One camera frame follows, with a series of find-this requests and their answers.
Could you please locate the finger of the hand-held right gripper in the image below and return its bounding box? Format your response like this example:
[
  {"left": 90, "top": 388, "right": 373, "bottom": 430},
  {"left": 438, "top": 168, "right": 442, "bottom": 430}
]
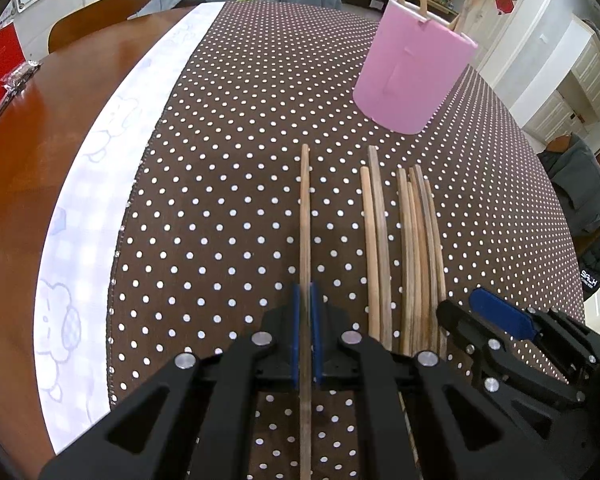
[
  {"left": 436, "top": 299, "right": 588, "bottom": 411},
  {"left": 469, "top": 287, "right": 600, "bottom": 376}
]

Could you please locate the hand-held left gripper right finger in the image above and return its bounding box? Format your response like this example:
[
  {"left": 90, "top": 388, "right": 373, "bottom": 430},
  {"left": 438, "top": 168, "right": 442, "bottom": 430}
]
[{"left": 310, "top": 284, "right": 576, "bottom": 480}]

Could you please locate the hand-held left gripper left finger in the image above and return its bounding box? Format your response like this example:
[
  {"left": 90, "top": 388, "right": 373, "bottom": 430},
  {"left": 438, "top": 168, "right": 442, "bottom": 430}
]
[{"left": 40, "top": 284, "right": 303, "bottom": 480}]

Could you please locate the group of wooden chopsticks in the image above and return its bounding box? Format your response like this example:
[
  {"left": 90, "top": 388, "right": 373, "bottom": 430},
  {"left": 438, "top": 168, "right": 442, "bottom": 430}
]
[{"left": 360, "top": 146, "right": 448, "bottom": 361}]

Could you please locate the pink cup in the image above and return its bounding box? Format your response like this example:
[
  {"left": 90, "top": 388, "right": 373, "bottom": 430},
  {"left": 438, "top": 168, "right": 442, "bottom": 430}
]
[{"left": 352, "top": 0, "right": 479, "bottom": 136}]

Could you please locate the dark grey jacket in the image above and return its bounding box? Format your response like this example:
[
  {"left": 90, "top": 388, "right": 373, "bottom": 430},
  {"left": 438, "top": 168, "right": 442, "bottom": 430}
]
[{"left": 537, "top": 134, "right": 600, "bottom": 303}]

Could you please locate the brown polka dot tablecloth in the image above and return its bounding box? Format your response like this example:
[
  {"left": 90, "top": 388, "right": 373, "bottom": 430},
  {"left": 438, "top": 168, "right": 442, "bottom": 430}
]
[{"left": 107, "top": 0, "right": 588, "bottom": 480}]

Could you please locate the white printed cloth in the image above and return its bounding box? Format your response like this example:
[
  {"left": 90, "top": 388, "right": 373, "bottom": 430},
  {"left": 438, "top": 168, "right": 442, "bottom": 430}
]
[{"left": 37, "top": 1, "right": 227, "bottom": 453}]

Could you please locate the white cabinet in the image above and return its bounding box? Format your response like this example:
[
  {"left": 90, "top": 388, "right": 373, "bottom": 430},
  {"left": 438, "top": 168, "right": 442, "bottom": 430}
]
[{"left": 510, "top": 12, "right": 600, "bottom": 146}]

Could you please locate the white door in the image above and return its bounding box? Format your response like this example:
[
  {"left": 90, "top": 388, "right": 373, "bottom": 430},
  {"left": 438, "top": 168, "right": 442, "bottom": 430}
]
[{"left": 472, "top": 0, "right": 537, "bottom": 78}]

